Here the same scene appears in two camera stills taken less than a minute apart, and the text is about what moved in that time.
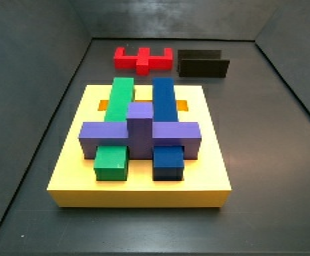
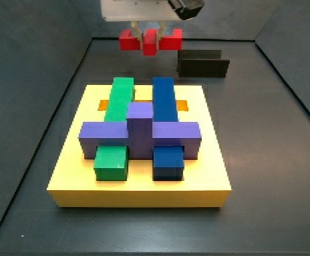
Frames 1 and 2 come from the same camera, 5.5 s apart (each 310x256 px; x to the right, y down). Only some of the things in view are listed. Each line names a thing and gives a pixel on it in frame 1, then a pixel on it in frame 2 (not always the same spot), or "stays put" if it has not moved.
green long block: (111, 158) stays put
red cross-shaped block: (143, 61) → (130, 42)
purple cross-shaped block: (141, 134) stays put
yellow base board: (205, 187) stays put
